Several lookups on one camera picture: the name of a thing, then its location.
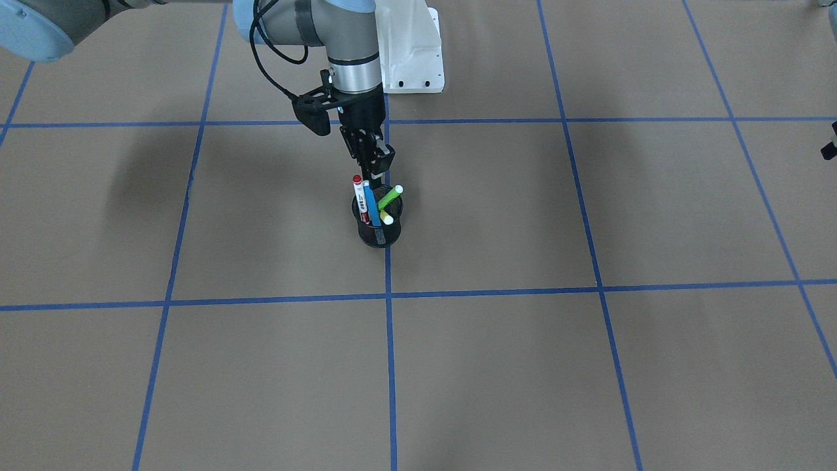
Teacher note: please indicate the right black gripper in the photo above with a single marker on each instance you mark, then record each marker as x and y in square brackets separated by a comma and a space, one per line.
[361, 112]

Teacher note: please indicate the red capped white marker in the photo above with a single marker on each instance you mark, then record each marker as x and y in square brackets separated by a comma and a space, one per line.
[360, 198]

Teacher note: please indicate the blue marker pen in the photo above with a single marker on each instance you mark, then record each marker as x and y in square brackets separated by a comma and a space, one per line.
[371, 205]

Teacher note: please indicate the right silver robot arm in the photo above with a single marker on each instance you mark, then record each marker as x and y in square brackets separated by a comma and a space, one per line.
[351, 81]

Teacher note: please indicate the green highlighter pen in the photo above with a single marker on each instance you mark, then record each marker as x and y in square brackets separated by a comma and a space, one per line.
[391, 196]

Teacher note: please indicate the yellow highlighter pen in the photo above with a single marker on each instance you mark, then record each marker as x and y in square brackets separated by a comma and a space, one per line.
[386, 219]

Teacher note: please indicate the black mesh pen cup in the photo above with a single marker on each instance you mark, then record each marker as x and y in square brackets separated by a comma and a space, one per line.
[380, 237]

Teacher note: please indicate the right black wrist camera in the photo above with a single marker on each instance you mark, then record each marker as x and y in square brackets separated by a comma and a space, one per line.
[312, 108]

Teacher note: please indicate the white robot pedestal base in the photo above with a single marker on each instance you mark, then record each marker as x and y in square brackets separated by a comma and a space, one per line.
[410, 46]

